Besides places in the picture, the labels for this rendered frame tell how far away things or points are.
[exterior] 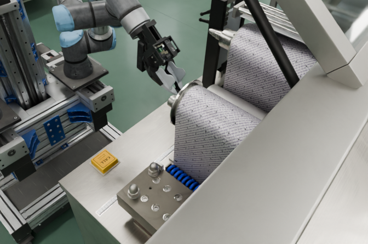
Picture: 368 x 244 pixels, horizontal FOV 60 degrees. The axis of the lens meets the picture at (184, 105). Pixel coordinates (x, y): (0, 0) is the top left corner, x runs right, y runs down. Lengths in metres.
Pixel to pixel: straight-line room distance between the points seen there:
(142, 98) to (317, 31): 2.46
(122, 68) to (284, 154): 2.87
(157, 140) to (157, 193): 0.34
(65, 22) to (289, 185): 0.82
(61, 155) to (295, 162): 1.97
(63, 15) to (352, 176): 0.80
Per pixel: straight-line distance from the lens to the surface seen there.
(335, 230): 0.54
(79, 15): 0.98
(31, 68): 1.71
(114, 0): 0.90
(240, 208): 0.26
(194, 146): 0.91
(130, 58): 3.25
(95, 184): 1.18
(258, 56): 0.93
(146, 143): 1.27
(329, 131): 0.34
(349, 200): 0.58
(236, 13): 0.99
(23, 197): 2.09
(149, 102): 2.75
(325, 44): 0.39
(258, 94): 0.99
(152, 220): 0.95
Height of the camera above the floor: 1.88
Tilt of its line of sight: 44 degrees down
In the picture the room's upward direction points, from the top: 4 degrees clockwise
